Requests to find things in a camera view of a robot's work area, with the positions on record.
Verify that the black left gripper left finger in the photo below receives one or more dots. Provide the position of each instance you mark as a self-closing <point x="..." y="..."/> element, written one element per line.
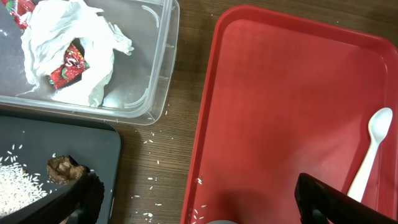
<point x="78" y="202"/>

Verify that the white rice pile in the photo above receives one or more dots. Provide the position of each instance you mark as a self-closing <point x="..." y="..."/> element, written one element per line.
<point x="19" y="188"/>

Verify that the crumpled white tissue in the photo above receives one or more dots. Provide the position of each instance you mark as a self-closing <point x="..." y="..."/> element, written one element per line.
<point x="52" y="27"/>

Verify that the white plastic spoon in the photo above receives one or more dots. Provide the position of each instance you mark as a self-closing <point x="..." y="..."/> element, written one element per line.
<point x="378" y="128"/>

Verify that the clear plastic waste bin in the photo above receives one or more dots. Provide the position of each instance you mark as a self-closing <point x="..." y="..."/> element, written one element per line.
<point x="139" y="84"/>

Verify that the dark brown food lump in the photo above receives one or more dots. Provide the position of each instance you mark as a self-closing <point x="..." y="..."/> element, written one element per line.
<point x="64" y="169"/>

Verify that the light blue bowl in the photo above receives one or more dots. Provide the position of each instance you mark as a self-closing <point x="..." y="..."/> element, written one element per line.
<point x="221" y="222"/>

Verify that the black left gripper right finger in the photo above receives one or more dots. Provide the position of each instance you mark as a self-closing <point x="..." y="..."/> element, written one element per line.
<point x="318" y="203"/>

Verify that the black waste tray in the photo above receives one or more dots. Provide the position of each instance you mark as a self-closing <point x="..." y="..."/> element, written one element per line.
<point x="31" y="140"/>

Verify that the red snack wrapper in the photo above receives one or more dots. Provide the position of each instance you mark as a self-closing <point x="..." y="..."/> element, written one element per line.
<point x="74" y="65"/>
<point x="17" y="8"/>

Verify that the red serving tray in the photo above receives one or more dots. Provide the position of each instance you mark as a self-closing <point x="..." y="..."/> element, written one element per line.
<point x="283" y="96"/>

